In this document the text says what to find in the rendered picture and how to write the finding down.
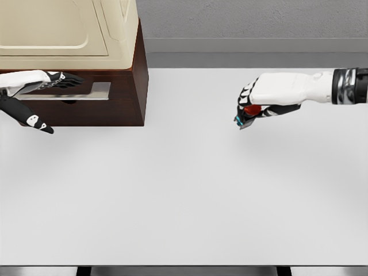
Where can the red button switch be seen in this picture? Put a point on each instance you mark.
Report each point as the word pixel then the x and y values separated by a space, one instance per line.
pixel 249 115

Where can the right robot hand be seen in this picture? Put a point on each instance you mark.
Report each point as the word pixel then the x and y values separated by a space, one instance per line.
pixel 276 87

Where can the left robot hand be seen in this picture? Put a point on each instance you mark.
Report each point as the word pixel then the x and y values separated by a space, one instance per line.
pixel 31 78

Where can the cream and brown cabinet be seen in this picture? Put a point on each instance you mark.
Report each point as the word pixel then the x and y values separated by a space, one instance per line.
pixel 72 34

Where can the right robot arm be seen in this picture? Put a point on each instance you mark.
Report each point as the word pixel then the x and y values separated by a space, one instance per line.
pixel 339 86

